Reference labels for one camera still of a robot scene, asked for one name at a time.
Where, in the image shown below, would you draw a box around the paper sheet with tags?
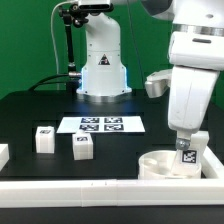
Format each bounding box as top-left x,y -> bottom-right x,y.
57,116 -> 145,134

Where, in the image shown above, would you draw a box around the white camera on mount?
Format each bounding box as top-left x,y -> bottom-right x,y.
78,0 -> 113,12

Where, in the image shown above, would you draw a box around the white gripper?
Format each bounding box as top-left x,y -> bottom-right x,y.
145,66 -> 219,150

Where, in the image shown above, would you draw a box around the white left fence wall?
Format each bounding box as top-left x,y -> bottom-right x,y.
0,144 -> 9,171

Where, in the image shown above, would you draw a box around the black cables on table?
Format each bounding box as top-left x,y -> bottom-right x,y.
28,73 -> 82,92

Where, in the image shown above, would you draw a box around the white cable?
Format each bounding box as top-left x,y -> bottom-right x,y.
50,0 -> 76,75

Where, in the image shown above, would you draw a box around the white right fence wall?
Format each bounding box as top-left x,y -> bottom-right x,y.
201,147 -> 224,179

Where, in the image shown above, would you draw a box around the white front fence wall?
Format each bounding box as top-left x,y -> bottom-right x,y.
0,179 -> 224,208

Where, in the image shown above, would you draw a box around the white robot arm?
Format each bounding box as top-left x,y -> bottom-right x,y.
78,0 -> 224,150

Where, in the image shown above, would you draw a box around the white fence wall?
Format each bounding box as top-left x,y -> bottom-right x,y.
201,147 -> 224,179
0,179 -> 224,208
0,144 -> 9,171

